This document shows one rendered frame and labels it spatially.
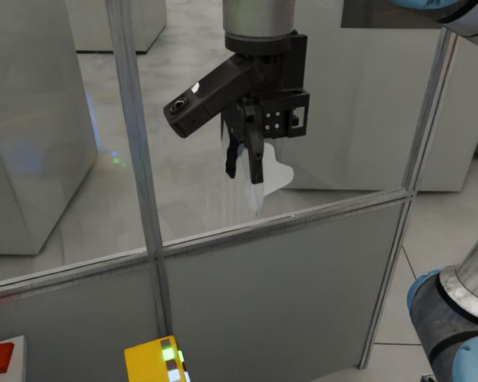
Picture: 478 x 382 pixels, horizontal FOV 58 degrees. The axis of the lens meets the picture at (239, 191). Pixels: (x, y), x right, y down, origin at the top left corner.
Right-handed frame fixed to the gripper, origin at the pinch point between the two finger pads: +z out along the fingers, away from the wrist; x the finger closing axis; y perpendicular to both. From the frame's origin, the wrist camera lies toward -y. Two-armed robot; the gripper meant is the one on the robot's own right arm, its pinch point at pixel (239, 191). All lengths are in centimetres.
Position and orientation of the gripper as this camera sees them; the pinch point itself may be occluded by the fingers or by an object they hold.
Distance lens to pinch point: 56.5
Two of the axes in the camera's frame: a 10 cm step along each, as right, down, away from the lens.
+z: 0.0, 8.2, 5.7
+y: 9.4, -2.0, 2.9
